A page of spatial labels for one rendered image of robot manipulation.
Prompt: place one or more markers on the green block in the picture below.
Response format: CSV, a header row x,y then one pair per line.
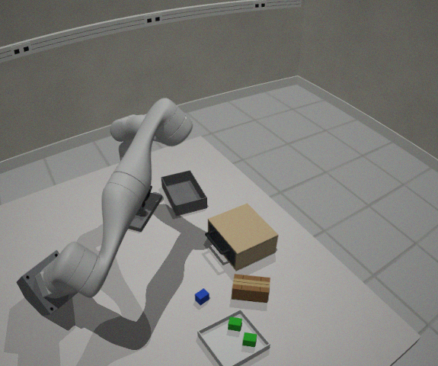
x,y
234,324
249,339

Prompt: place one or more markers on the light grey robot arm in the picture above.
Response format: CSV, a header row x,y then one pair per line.
x,y
79,267

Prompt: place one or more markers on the blue block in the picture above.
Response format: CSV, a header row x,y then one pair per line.
x,y
201,296

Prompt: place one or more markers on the brown cardboard box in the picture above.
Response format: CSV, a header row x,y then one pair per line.
x,y
250,288

